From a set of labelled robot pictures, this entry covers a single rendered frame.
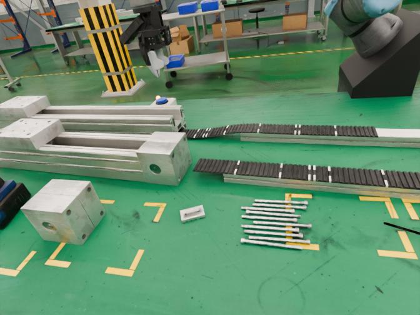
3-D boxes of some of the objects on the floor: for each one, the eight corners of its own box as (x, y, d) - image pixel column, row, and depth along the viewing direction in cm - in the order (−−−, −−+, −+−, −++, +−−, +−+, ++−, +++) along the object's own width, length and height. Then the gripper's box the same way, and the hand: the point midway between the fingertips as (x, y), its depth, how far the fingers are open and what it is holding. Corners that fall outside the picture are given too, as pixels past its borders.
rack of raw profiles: (-28, 62, 875) (-78, -16, 752) (-5, 55, 946) (-46, -18, 824) (53, 53, 791) (12, -37, 669) (72, 45, 862) (38, -37, 740)
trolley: (230, 68, 407) (223, -8, 350) (232, 80, 361) (225, -6, 305) (165, 77, 415) (148, 4, 359) (159, 90, 370) (139, 8, 314)
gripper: (151, 6, 74) (169, 80, 85) (165, 2, 81) (179, 72, 92) (125, 10, 76) (146, 82, 88) (141, 5, 83) (158, 73, 95)
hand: (155, 73), depth 90 cm, fingers closed
